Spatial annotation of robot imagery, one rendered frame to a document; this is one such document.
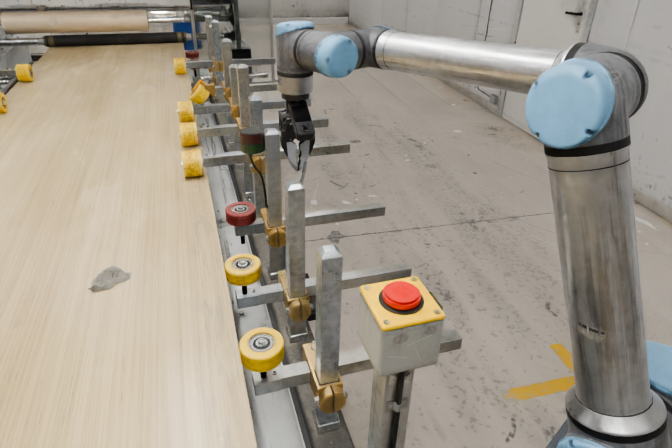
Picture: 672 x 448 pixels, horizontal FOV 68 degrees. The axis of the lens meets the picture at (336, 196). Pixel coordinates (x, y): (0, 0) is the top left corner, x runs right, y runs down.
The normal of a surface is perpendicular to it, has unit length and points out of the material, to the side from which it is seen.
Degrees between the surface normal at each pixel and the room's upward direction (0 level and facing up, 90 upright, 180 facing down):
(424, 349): 90
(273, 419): 0
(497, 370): 0
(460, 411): 0
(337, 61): 90
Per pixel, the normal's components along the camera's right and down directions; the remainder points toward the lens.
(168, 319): 0.03, -0.88
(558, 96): -0.76, 0.17
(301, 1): 0.24, 0.46
